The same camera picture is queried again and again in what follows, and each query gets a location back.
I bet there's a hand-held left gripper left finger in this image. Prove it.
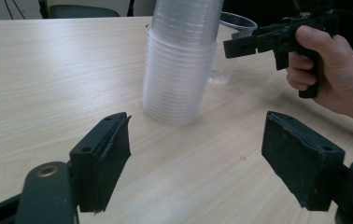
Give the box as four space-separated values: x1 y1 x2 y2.
68 111 133 215

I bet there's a black cable from wall outlet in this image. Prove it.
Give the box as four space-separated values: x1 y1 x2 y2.
2 0 27 21

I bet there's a black folding chair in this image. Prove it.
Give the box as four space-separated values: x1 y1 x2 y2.
38 0 135 20

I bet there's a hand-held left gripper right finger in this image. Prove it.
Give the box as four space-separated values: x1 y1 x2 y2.
261 110 346 213

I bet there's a single clear plastic cup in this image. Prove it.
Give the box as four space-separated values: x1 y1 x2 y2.
207 11 259 86

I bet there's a stack of clear plastic cups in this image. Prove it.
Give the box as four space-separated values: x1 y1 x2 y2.
141 0 226 126

